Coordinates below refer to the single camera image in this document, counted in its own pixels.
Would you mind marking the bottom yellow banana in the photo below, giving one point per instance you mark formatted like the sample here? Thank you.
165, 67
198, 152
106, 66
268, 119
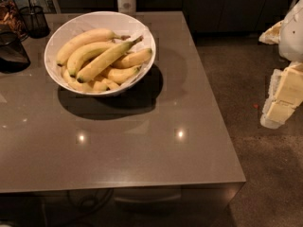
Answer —
94, 86

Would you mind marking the long front yellow banana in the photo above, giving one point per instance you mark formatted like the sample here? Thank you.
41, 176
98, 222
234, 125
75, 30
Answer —
102, 61

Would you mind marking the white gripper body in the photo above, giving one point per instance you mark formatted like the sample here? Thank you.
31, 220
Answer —
293, 35

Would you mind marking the white bowl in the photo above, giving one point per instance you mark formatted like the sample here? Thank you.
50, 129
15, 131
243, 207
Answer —
120, 24

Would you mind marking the lower middle yellow banana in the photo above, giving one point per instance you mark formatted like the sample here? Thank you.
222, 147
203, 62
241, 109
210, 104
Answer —
119, 76

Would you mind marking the right yellow banana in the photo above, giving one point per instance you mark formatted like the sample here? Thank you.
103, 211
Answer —
132, 59

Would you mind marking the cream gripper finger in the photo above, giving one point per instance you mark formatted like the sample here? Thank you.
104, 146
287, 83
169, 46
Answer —
285, 94
272, 34

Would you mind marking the top yellow banana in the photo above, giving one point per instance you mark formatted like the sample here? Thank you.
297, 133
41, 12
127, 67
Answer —
86, 37

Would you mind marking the black mesh pen cup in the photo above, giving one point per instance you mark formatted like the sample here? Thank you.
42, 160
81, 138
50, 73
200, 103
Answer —
34, 19

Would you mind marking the dark glass vessel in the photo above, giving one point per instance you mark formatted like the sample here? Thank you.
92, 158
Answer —
13, 57

